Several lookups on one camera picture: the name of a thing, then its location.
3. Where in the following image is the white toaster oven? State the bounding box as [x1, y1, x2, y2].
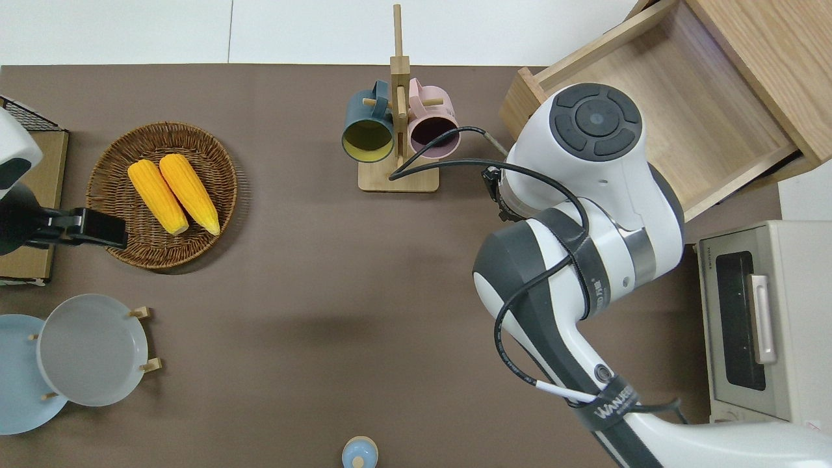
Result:
[695, 220, 832, 433]

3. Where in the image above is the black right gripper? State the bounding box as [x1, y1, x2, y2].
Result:
[482, 166, 521, 224]

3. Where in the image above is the dark blue mug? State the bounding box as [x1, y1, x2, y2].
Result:
[342, 80, 395, 164]

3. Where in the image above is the flat wooden board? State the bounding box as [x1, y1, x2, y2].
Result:
[0, 130, 70, 285]

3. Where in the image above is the wooden plate rack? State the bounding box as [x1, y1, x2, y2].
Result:
[27, 307, 163, 401]

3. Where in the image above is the black wire basket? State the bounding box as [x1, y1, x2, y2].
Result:
[0, 96, 59, 133]

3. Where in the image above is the grey plate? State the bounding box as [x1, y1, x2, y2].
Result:
[36, 294, 149, 408]

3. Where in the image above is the pink mug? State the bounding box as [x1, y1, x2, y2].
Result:
[408, 78, 462, 161]

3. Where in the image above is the light blue plate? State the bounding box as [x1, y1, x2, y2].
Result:
[0, 314, 68, 436]

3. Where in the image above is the yellow corn cob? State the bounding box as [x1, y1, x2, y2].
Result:
[127, 160, 190, 236]
[159, 153, 221, 236]

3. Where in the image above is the wooden mug tree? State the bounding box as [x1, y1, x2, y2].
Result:
[358, 4, 440, 193]

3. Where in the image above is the wooden cabinet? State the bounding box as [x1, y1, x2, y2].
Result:
[627, 0, 832, 184]

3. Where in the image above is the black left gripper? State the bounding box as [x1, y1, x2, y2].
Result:
[26, 207, 129, 251]

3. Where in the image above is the round wicker basket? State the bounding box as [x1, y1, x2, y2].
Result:
[86, 122, 239, 270]

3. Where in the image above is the wooden drawer with black handle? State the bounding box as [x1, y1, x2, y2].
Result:
[499, 0, 800, 223]

